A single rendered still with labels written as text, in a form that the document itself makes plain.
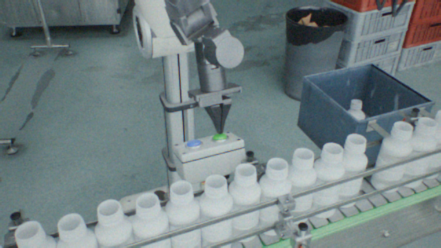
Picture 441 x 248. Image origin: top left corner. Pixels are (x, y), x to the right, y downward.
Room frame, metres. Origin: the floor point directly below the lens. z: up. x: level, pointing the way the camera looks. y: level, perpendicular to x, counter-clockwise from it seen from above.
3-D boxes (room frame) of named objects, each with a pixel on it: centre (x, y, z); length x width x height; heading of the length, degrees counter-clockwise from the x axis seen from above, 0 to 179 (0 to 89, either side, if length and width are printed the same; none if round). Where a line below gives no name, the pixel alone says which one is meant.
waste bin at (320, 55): (2.77, -0.71, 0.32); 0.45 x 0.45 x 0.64
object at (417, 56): (3.42, -1.80, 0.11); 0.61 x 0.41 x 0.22; 115
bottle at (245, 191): (0.51, -0.05, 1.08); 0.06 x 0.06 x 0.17
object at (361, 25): (3.06, -1.19, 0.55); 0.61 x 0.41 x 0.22; 119
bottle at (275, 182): (0.53, -0.11, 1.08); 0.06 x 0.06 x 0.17
